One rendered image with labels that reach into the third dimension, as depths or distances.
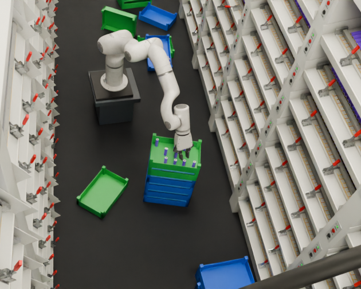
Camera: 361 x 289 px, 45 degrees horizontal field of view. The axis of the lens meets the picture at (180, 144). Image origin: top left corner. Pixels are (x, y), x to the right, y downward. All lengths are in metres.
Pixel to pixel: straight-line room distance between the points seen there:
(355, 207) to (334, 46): 0.63
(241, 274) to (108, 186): 1.03
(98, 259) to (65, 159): 0.76
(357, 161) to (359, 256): 1.21
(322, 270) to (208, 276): 2.12
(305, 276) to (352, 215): 1.20
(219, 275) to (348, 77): 1.44
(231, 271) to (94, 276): 0.81
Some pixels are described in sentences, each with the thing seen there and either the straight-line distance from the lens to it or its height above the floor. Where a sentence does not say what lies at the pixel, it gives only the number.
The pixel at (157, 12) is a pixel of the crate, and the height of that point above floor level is 0.00.
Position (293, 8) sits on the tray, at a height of 1.34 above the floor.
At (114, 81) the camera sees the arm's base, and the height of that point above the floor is 0.37.
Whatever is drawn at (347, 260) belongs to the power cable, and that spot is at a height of 2.06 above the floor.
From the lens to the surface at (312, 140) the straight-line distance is 2.01.
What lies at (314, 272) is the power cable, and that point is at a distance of 0.57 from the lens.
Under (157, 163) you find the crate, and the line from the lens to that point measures 2.55.
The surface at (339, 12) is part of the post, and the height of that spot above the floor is 1.60.
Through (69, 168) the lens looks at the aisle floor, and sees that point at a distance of 3.06.
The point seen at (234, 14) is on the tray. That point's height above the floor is 0.92.
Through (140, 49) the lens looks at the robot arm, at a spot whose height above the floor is 0.91.
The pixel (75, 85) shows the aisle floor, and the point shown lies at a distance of 3.56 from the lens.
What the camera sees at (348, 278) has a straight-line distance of 1.95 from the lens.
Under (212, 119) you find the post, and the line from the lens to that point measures 3.31.
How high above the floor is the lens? 2.52
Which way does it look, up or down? 51 degrees down
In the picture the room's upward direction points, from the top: 14 degrees clockwise
